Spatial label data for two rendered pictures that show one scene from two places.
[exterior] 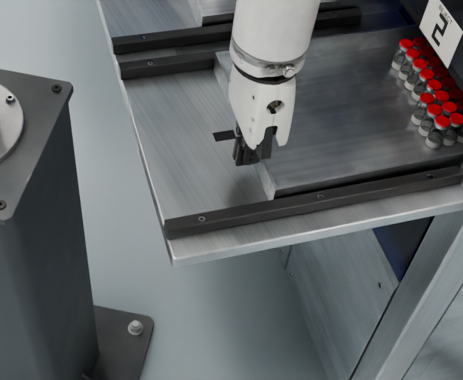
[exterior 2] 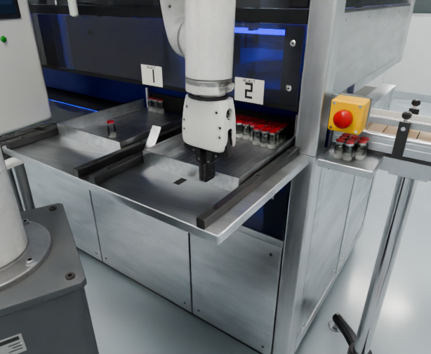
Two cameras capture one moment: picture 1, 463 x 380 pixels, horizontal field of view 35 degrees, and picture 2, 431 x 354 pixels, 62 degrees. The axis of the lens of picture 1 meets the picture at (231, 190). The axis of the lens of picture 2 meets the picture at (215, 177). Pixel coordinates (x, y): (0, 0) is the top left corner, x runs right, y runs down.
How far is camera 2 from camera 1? 49 cm
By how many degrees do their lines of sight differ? 35
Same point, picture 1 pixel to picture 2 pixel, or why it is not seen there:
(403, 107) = (245, 142)
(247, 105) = (212, 123)
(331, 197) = (262, 173)
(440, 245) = (302, 195)
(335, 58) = not seen: hidden behind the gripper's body
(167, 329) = not seen: outside the picture
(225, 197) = (210, 200)
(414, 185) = (287, 157)
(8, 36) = not seen: outside the picture
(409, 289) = (293, 238)
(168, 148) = (156, 197)
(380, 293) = (272, 259)
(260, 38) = (215, 64)
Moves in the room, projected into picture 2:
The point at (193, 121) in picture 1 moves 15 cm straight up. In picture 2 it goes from (156, 182) to (151, 114)
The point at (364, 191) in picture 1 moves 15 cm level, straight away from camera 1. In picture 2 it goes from (272, 166) to (248, 142)
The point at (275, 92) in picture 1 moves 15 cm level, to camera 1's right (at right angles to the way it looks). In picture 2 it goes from (227, 102) to (290, 92)
